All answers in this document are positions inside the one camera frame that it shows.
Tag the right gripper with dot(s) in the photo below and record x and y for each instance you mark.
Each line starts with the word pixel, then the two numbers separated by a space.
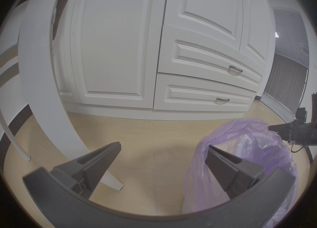
pixel 299 133

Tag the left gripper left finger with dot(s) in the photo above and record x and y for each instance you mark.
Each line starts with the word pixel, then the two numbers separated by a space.
pixel 91 170

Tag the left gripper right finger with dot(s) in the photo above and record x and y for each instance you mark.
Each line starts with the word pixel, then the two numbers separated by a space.
pixel 230 170

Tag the purple plastic bag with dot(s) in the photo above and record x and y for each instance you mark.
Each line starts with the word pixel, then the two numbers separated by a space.
pixel 260 147

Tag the pale grey trash bin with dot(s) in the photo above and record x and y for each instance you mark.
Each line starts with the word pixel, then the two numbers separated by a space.
pixel 198 204

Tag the grey curtain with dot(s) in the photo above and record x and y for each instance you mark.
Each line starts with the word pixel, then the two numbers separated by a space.
pixel 284 83

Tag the white chair grey cushions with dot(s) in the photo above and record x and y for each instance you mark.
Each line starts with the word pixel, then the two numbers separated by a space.
pixel 37 73

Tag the white wardrobe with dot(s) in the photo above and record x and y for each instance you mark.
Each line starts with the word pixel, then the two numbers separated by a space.
pixel 111 36

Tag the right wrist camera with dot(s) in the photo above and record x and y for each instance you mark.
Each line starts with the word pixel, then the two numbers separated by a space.
pixel 301 114

